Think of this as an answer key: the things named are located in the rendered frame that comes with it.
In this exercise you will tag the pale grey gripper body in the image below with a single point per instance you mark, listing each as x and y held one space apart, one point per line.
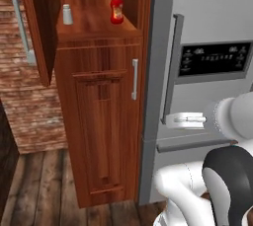
184 123

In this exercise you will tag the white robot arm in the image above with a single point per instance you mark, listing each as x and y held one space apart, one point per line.
184 187

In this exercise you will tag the closed wooden cabinet door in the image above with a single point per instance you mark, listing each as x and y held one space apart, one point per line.
99 131

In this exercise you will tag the wooden tall cabinet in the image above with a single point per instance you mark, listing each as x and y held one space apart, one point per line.
95 32

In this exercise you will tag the red ketchup bottle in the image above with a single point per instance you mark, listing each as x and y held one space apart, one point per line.
117 11

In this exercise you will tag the white shaker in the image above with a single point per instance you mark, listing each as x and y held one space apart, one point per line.
67 15

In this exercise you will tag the open wooden cabinet door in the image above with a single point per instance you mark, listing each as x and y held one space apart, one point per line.
42 22

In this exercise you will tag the grey fridge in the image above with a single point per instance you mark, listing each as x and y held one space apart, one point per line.
210 13

